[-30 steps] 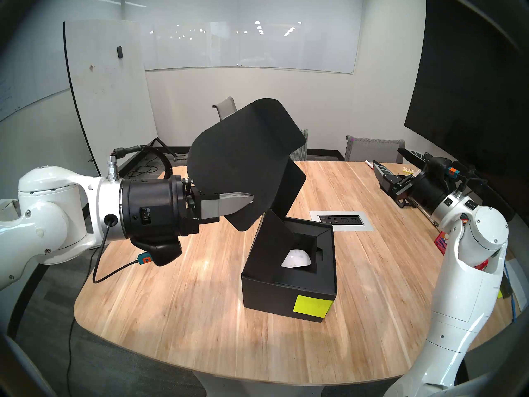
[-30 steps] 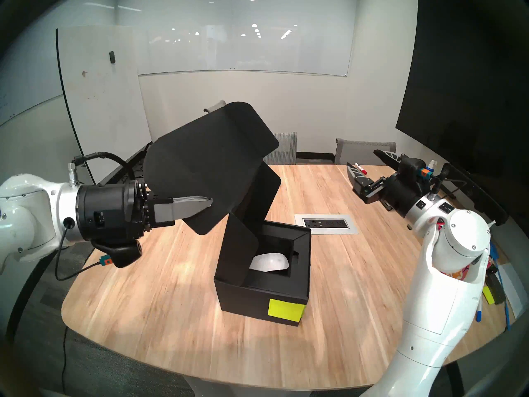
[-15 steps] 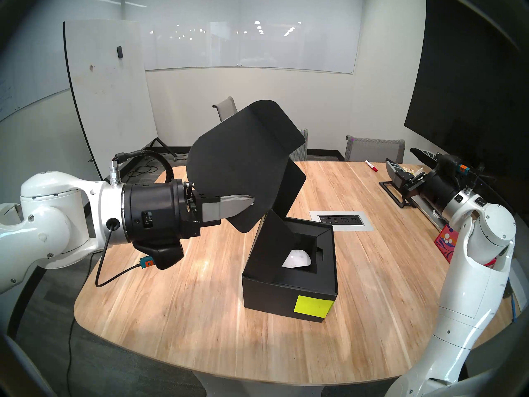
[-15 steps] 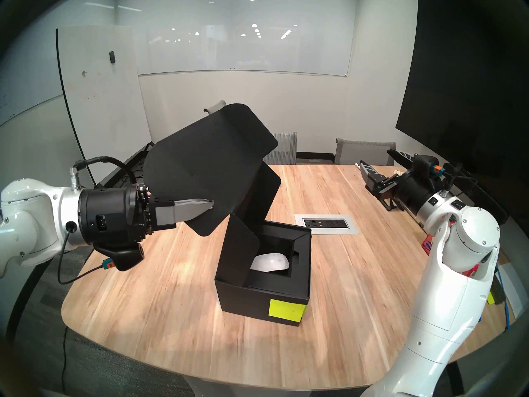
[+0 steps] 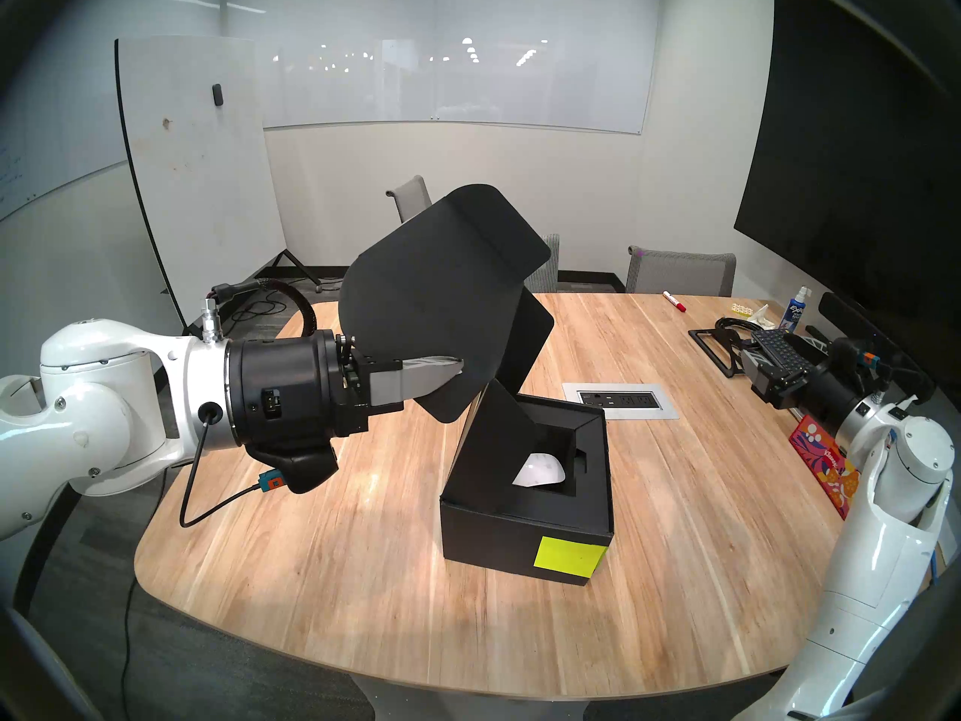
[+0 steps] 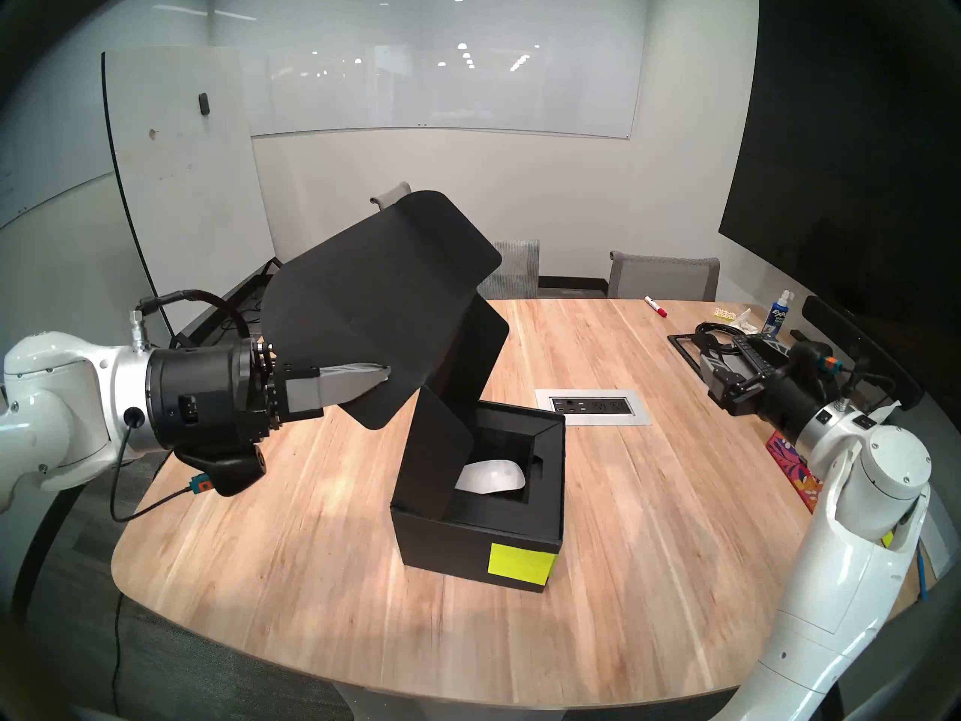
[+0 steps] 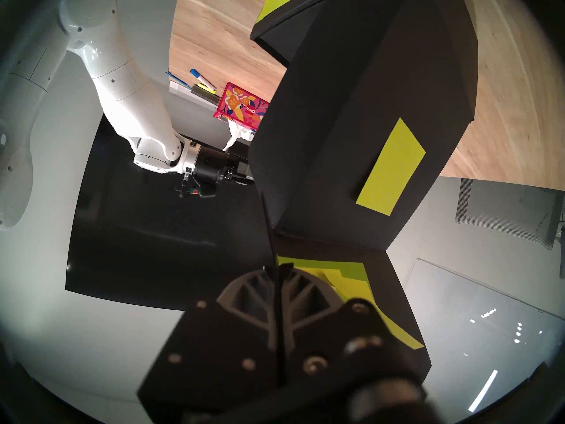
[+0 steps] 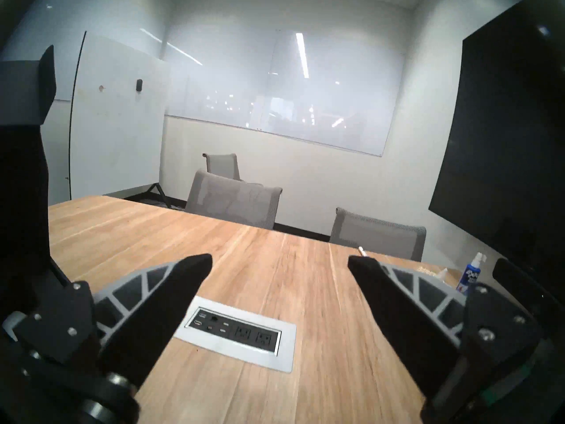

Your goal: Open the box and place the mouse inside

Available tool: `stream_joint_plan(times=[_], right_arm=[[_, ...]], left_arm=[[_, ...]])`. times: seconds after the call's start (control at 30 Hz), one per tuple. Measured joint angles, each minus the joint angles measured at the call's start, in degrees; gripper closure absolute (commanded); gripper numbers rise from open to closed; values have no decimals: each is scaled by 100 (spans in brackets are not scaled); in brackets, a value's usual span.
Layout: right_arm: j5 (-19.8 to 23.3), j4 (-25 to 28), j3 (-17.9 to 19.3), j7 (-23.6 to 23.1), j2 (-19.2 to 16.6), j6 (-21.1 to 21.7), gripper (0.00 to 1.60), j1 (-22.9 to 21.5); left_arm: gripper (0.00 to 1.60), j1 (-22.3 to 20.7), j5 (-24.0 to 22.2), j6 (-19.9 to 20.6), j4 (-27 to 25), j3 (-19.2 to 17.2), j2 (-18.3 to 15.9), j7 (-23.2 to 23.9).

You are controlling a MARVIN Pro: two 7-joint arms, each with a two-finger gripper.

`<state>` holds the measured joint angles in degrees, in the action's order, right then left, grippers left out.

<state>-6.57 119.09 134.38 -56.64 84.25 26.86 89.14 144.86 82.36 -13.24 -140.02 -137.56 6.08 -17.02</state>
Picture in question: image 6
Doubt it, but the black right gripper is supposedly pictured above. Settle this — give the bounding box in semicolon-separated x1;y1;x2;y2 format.
698;336;828;445

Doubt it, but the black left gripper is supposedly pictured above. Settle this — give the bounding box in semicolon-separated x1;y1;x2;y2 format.
146;339;393;457

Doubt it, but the black cardboard box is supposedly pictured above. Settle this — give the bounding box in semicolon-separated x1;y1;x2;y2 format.
263;190;566;594

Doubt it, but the white computer mouse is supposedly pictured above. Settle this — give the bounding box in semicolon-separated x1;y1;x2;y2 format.
454;460;526;496

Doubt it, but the red floral tissue box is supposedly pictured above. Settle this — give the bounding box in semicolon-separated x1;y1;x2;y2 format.
766;430;824;514

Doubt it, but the whiteboard cleaner spray bottle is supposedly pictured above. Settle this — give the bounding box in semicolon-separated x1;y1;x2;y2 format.
761;289;795;337

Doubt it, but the black folding laptop stand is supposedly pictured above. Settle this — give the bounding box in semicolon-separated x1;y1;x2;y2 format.
667;329;733;385

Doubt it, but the black video conference bar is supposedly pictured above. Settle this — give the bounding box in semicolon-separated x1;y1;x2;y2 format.
801;295;924;411

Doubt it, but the grey mesh office chair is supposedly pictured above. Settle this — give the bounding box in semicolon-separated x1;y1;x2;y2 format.
484;239;541;300
607;250;721;302

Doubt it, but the silver table power outlet panel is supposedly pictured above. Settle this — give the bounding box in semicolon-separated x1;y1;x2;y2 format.
535;388;652;427

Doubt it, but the mobile whiteboard on stand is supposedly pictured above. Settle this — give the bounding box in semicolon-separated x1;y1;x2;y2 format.
101;47;282;337

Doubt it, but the large neon yellow sticky sheet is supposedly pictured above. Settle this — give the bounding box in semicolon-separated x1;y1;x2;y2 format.
490;545;557;587

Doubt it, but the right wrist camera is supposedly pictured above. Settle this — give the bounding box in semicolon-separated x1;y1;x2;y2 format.
787;342;839;386

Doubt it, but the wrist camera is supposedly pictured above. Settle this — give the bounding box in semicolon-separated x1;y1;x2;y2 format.
174;445;270;499
787;342;839;386

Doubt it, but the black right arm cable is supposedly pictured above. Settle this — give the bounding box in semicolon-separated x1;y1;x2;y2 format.
833;355;899;409

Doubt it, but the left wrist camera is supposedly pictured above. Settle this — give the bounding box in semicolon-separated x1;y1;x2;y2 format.
174;445;270;499

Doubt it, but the black braided left cable sleeve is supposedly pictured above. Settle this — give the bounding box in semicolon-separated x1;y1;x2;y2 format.
137;289;252;348

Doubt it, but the large black wall screen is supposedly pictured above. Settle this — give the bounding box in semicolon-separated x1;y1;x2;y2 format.
718;0;961;367

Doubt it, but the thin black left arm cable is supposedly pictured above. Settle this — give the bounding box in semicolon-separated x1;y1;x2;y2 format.
109;419;197;523

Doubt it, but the large wall glass whiteboard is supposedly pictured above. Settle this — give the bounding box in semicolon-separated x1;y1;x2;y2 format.
210;0;650;140

